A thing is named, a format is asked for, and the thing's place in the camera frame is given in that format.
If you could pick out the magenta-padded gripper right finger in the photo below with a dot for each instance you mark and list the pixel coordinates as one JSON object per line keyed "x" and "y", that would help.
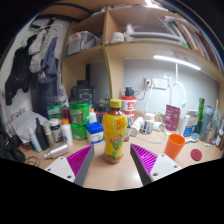
{"x": 164, "y": 165}

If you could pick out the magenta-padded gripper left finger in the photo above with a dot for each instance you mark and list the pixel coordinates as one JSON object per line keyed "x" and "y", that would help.
{"x": 59, "y": 166}

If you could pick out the yellow-capped yellow drink bottle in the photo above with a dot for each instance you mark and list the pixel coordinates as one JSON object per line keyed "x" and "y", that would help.
{"x": 115, "y": 133}

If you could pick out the silver metal can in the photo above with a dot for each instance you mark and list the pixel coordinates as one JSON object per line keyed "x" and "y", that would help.
{"x": 56, "y": 150}

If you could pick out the orange plastic cup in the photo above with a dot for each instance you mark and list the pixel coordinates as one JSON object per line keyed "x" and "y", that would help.
{"x": 174, "y": 146}

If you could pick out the flat round red coaster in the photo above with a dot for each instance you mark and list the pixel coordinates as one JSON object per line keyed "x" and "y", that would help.
{"x": 196, "y": 154}

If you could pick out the white and blue tube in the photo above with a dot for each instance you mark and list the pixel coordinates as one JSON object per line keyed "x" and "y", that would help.
{"x": 34, "y": 142}

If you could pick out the white-capped dark bottle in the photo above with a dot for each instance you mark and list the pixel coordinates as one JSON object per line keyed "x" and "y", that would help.
{"x": 55, "y": 130}

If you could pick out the tall black bottle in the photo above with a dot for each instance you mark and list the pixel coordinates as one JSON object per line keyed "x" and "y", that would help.
{"x": 41, "y": 135}

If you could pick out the white charger block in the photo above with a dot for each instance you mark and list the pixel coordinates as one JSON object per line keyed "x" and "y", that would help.
{"x": 159, "y": 126}

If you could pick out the green plastic jar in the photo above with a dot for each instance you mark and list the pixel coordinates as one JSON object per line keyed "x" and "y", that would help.
{"x": 79, "y": 130}
{"x": 79, "y": 112}

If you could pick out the light blue hand mirror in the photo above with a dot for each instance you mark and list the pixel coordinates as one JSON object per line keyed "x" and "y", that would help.
{"x": 194, "y": 136}

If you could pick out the blue-labelled white pill bottle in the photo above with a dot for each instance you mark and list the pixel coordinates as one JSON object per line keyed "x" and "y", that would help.
{"x": 148, "y": 125}

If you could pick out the plain white pill bottle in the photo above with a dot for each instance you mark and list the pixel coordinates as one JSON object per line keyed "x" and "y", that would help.
{"x": 136, "y": 126}

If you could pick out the blue and white carton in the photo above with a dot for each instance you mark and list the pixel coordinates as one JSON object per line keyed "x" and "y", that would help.
{"x": 189, "y": 124}

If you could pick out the blue-lidded white jar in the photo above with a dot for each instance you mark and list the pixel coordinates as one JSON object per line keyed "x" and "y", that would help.
{"x": 95, "y": 134}

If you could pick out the maroon pouch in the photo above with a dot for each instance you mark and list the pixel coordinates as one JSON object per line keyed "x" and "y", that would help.
{"x": 172, "y": 117}

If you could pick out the green-capped brown bottle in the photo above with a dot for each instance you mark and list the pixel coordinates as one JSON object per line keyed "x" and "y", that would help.
{"x": 127, "y": 131}

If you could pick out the white paper bag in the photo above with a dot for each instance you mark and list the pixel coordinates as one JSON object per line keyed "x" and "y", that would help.
{"x": 25, "y": 125}

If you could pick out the black bag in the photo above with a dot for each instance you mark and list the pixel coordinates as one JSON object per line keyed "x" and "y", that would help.
{"x": 8, "y": 148}

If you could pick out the small green box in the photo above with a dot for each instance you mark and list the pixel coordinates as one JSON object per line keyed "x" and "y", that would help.
{"x": 54, "y": 112}

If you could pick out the small orange-capped white bottle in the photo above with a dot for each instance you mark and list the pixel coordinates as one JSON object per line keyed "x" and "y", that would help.
{"x": 92, "y": 116}

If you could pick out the dark green glass bottle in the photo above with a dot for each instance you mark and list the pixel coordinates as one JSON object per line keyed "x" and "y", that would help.
{"x": 201, "y": 113}

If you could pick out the red and white canister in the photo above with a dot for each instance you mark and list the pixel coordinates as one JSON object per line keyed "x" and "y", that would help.
{"x": 128, "y": 105}

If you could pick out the gold-capped clear glass bottle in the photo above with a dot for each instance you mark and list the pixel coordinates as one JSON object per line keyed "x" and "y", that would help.
{"x": 216, "y": 118}

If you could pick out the black box device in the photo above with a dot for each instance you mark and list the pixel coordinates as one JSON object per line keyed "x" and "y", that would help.
{"x": 81, "y": 94}

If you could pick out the small black adapter block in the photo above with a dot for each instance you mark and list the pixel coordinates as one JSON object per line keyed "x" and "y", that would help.
{"x": 129, "y": 91}

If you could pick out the white under-shelf light strip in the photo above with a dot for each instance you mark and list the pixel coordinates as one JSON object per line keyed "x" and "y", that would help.
{"x": 176, "y": 62}

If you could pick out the hanging clothes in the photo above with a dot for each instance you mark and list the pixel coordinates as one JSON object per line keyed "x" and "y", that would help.
{"x": 43, "y": 63}

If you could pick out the white wall power outlet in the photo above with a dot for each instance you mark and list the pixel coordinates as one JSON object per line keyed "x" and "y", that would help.
{"x": 156, "y": 83}

